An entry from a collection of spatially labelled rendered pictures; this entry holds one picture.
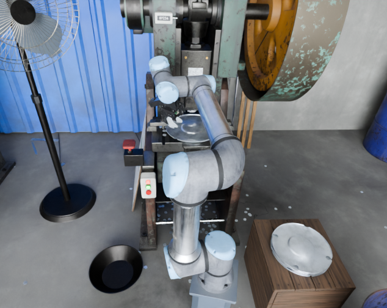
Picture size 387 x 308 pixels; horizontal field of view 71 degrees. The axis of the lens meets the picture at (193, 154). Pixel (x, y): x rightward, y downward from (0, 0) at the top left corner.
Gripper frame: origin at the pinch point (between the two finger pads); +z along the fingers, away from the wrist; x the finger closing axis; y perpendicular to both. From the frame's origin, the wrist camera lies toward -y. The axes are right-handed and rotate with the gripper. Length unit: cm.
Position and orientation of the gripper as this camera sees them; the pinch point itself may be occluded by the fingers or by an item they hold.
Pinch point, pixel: (172, 125)
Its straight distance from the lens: 130.3
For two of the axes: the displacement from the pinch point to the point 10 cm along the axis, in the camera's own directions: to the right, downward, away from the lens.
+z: 1.4, 6.3, 7.6
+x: 5.7, -6.8, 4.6
